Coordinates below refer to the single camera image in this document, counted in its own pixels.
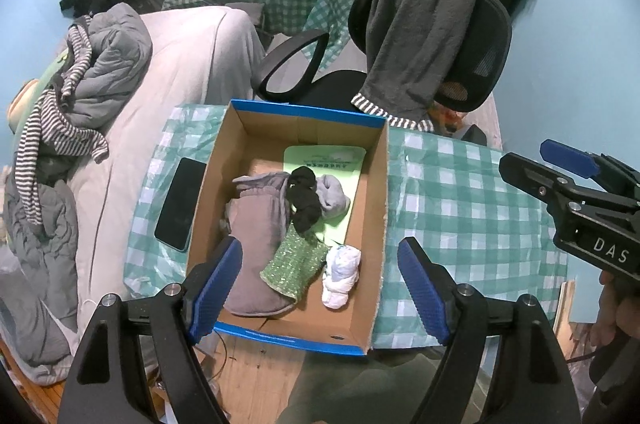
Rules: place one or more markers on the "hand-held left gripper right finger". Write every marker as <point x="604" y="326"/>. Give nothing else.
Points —
<point x="422" y="294"/>

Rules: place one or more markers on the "pale green pillow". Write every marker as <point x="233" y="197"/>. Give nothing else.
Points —
<point x="22" y="99"/>

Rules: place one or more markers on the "orange snack bag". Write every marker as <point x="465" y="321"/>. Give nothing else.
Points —
<point x="450" y="119"/>

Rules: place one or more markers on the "white bed cover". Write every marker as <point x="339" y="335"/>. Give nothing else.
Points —
<point x="190" y="64"/>

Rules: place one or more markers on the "grey sock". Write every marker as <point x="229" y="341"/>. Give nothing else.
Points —
<point x="332" y="196"/>

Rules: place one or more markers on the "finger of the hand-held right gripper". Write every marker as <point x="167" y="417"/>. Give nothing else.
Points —
<point x="525" y="174"/>
<point x="565" y="156"/>

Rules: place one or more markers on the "blue cardboard box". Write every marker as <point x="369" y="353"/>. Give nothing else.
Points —
<point x="372" y="229"/>

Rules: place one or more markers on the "black office chair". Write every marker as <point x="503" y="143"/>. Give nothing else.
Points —
<point x="480" y="49"/>

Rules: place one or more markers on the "person's right forearm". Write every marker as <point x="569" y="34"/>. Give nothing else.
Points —
<point x="615" y="379"/>

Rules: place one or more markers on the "black smartphone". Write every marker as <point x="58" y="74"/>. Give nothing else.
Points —
<point x="180" y="204"/>

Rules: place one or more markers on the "grey striped garment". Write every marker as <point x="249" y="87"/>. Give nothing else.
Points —
<point x="30" y="144"/>

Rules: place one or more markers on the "person's right hand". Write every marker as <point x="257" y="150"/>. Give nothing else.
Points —
<point x="617" y="309"/>

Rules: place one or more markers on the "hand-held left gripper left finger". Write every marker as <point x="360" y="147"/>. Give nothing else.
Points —
<point x="215" y="294"/>

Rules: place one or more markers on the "taupe fleece garment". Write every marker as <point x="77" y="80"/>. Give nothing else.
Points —
<point x="250" y="254"/>

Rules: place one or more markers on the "lime green cloth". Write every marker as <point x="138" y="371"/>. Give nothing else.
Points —
<point x="300" y="159"/>

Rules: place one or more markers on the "green sparkly knit cloth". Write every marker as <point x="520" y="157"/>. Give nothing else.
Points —
<point x="295" y="269"/>

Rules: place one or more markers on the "white sock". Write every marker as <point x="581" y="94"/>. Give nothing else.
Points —
<point x="340" y="279"/>

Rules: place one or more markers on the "dark grey sweater on chair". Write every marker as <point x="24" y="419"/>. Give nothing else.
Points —
<point x="415" y="34"/>

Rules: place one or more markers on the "black sock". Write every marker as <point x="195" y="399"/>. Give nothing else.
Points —
<point x="302" y="199"/>

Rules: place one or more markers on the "olive green trousers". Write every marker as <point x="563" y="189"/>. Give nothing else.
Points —
<point x="360" y="389"/>

